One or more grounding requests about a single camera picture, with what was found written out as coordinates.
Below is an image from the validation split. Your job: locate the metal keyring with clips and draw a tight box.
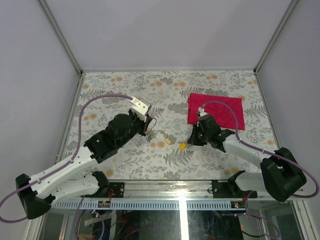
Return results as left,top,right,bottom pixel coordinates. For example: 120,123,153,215
145,116,158,142

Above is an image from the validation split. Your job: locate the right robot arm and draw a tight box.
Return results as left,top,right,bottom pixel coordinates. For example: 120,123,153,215
187,114,307,202

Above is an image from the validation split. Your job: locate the aluminium front rail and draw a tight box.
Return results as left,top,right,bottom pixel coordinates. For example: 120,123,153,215
49,179,307,211

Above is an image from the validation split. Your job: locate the right aluminium frame post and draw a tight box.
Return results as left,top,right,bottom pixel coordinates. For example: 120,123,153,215
253,0,300,73

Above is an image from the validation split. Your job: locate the key with yellow tag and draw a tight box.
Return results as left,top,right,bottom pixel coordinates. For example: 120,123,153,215
178,142,188,151

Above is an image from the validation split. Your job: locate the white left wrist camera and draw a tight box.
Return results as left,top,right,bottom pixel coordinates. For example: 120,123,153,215
130,96,152,122

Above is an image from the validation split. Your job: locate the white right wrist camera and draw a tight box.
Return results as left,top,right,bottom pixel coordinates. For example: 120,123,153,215
196,107,208,120

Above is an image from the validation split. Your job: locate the key with white-yellow tag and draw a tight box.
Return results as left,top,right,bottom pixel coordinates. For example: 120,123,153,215
162,131,173,146

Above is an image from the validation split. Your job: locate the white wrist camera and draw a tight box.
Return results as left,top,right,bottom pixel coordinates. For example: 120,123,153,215
130,96,152,122
196,107,208,120

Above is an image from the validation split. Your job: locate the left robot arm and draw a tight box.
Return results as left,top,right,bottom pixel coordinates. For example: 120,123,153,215
15,111,152,220

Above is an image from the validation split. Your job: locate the red folded cloth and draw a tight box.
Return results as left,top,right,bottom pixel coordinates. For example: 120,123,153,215
187,93,245,130

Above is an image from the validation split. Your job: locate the left aluminium frame post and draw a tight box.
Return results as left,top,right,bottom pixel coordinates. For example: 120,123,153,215
37,0,83,76

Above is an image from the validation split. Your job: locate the aluminium frame post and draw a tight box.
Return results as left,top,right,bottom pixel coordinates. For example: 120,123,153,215
253,0,300,73
37,0,83,76

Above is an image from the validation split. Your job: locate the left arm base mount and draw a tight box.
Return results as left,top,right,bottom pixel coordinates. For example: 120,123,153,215
96,182,125,199

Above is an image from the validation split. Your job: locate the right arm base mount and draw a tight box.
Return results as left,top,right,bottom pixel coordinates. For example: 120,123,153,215
211,180,234,199

